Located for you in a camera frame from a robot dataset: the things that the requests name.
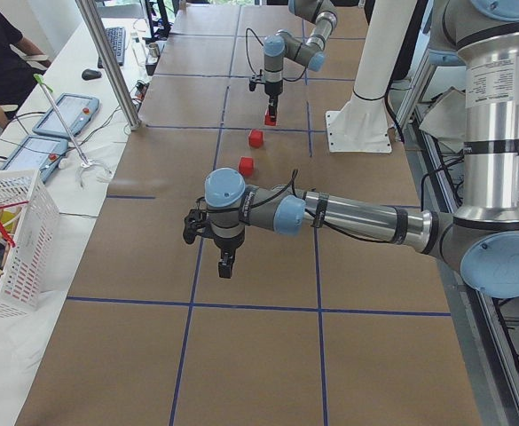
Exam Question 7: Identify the white plastic basket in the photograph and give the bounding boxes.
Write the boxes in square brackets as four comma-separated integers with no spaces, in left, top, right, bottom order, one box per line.
[0,170,59,319]

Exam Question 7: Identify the teach pendant near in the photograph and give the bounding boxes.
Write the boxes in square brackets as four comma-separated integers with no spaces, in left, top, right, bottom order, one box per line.
[0,135,68,183]

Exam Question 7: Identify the metal cup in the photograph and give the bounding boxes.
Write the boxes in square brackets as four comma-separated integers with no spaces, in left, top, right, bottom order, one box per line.
[146,43,161,59]

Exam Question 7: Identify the red block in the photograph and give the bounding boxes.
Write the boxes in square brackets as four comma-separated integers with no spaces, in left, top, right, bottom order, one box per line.
[248,130,263,148]
[238,156,255,177]

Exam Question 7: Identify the teach pendant far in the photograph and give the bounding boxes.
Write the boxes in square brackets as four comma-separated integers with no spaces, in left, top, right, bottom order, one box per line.
[33,93,100,139]

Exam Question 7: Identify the white pedestal column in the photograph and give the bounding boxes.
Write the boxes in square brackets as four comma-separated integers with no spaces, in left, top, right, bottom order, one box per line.
[326,0,427,154]

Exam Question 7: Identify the black computer mouse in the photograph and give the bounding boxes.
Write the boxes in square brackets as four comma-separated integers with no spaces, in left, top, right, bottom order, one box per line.
[81,68,101,81]

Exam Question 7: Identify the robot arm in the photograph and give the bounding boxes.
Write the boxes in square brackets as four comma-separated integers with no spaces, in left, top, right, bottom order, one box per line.
[262,0,338,124]
[183,1,519,299]

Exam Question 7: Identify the aluminium frame post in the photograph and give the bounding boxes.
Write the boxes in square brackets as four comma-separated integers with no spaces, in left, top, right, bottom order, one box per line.
[75,0,141,131]

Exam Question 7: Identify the teach pendant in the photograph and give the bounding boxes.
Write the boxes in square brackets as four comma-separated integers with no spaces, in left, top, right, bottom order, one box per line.
[0,135,68,183]
[33,93,100,139]

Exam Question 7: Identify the reacher grabber stick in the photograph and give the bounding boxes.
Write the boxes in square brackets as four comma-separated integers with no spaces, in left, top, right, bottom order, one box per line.
[34,74,113,187]

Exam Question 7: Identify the black keyboard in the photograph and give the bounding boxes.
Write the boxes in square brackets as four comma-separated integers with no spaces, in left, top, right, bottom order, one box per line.
[105,27,127,67]

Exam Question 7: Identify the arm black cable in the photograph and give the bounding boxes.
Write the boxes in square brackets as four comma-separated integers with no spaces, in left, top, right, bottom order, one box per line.
[244,28,309,83]
[196,168,393,243]

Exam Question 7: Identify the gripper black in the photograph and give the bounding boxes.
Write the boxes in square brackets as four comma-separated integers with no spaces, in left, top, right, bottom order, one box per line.
[264,81,283,120]
[213,229,245,278]

